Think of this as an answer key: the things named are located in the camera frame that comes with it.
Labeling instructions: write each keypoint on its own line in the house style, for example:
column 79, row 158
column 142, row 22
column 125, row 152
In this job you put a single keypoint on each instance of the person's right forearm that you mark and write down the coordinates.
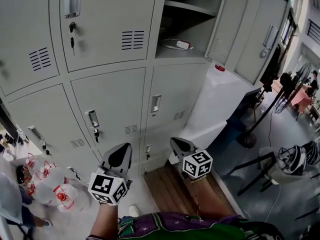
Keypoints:
column 215, row 199

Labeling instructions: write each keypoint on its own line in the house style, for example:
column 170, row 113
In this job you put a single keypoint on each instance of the black metal frame chair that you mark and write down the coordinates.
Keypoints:
column 255, row 164

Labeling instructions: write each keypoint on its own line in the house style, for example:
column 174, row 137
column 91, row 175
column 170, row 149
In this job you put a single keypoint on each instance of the person's white shoe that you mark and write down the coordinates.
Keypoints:
column 133, row 211

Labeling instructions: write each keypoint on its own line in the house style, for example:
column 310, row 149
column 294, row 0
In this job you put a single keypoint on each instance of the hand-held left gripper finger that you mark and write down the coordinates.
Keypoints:
column 128, row 159
column 108, row 156

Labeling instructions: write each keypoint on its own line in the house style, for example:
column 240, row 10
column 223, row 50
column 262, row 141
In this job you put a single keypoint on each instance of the black and white helmet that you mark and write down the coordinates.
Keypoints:
column 292, row 159
column 312, row 151

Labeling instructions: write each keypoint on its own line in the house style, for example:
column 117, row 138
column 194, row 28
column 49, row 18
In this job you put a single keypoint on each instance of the grey metal locker door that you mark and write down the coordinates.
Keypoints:
column 260, row 16

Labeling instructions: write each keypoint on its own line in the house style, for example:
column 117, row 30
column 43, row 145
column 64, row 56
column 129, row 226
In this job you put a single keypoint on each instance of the black locker key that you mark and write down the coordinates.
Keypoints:
column 148, row 155
column 72, row 34
column 96, row 134
column 46, row 149

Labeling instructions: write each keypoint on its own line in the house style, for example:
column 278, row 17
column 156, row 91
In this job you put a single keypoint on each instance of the grey metal locker cabinet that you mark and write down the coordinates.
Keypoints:
column 107, row 89

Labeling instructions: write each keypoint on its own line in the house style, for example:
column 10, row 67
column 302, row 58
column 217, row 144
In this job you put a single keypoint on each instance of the person's left forearm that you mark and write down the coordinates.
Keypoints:
column 105, row 221

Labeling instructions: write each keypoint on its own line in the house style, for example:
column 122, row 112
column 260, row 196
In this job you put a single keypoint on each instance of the black pedestal fan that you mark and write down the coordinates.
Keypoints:
column 286, row 82

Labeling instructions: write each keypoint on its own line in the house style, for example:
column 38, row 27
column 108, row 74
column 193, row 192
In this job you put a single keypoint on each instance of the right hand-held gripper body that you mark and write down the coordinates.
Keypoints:
column 197, row 164

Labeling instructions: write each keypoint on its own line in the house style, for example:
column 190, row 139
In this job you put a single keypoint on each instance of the white plastic canister red cap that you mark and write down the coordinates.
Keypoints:
column 212, row 104

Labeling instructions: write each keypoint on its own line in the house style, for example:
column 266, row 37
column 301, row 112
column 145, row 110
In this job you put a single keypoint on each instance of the clear water jug red cap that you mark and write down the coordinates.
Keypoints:
column 41, row 192
column 71, row 196
column 53, row 174
column 29, row 162

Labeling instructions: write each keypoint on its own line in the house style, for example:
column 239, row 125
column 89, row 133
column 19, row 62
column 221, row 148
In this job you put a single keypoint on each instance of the brown wooden pallet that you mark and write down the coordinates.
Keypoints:
column 165, row 189

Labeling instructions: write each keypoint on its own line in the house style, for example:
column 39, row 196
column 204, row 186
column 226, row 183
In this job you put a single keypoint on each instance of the white box with red label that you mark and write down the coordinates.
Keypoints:
column 183, row 44

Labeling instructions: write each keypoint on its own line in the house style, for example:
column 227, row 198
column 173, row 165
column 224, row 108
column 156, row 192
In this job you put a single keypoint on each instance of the table with pink cloth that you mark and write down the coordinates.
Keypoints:
column 301, row 100

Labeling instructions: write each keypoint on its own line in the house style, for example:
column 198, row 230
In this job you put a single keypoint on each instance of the purple and green shirt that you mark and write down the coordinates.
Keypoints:
column 180, row 227

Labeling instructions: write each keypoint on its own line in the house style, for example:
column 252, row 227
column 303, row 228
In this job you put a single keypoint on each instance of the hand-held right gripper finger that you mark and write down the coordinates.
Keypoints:
column 190, row 145
column 175, row 152

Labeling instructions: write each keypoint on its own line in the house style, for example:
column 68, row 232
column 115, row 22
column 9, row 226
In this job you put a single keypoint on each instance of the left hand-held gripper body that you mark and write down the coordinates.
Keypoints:
column 105, row 186

